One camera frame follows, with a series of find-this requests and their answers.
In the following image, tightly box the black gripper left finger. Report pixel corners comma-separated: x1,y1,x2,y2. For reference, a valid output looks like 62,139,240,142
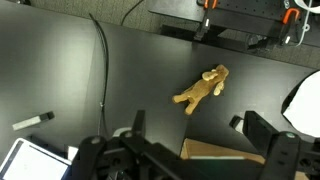
131,109,147,136

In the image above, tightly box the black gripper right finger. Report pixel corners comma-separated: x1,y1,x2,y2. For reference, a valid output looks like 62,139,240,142
242,110,280,158

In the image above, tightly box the brown plush animal toy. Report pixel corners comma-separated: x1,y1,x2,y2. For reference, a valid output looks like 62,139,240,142
172,64,230,116

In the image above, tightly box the cardboard box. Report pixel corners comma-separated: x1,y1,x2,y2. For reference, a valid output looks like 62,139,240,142
179,138,311,180

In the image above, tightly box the white plastic bag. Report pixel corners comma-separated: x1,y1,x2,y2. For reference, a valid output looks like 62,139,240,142
281,70,320,138

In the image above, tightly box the tablet with white screen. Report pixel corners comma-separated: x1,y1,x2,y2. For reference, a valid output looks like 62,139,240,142
0,137,73,180

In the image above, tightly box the black perforated mounting board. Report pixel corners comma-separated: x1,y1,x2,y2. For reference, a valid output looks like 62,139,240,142
148,0,320,48

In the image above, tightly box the black table cable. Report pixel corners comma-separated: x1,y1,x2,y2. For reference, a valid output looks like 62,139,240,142
88,13,111,136

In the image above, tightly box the orange handled black clamp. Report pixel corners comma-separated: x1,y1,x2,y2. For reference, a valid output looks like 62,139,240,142
194,0,219,42
279,8,301,46

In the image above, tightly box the white cable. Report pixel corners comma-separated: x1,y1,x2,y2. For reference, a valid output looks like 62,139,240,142
294,0,320,48

